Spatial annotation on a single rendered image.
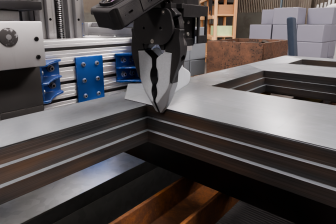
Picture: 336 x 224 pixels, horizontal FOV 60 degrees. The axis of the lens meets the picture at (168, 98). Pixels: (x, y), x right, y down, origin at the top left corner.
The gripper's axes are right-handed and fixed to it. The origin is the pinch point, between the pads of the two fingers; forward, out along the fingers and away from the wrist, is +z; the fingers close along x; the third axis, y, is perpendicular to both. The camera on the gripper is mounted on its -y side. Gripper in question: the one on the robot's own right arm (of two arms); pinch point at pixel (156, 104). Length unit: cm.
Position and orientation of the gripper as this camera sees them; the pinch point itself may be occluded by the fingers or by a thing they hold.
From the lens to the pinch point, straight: 42.0
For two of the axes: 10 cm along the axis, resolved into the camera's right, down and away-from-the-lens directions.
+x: -7.6, -1.6, 6.3
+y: 6.5, -1.8, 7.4
